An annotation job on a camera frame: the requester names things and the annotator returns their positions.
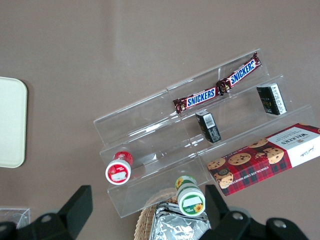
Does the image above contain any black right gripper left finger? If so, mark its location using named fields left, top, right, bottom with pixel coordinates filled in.
left=0, top=185, right=94, bottom=240

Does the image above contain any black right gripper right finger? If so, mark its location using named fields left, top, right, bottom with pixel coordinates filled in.
left=199, top=184, right=310, bottom=240

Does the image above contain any foil wrapped sandwich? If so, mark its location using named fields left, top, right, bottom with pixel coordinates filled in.
left=149, top=201, right=212, bottom=240

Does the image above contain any woven wicker basket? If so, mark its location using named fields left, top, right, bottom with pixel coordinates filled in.
left=134, top=188, right=181, bottom=240

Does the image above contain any cream plastic tray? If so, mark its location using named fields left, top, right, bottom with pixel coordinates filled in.
left=0, top=76, right=28, bottom=169

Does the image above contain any green sunflower lidded cup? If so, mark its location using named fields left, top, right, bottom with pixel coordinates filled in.
left=174, top=175, right=206, bottom=217

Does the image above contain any red lidded yogurt cup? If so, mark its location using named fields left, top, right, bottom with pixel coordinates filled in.
left=104, top=150, right=134, bottom=186

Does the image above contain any clear plastic box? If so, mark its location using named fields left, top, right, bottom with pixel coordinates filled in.
left=0, top=206, right=31, bottom=230

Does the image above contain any Walkers red tartan cookie box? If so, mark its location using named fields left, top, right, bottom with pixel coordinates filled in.
left=206, top=122, right=320, bottom=197

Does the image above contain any small black box with barcode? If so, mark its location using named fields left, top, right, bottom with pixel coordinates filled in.
left=195, top=111, right=222, bottom=144

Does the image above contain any clear acrylic stepped riser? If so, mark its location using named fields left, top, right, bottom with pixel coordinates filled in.
left=92, top=87, right=210, bottom=219
left=166, top=48, right=316, bottom=183

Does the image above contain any Snickers chocolate bar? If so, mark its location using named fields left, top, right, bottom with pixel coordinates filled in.
left=172, top=86, right=222, bottom=115
left=216, top=51, right=262, bottom=95

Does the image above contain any black box with white side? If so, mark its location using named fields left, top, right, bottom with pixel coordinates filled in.
left=256, top=82, right=288, bottom=116

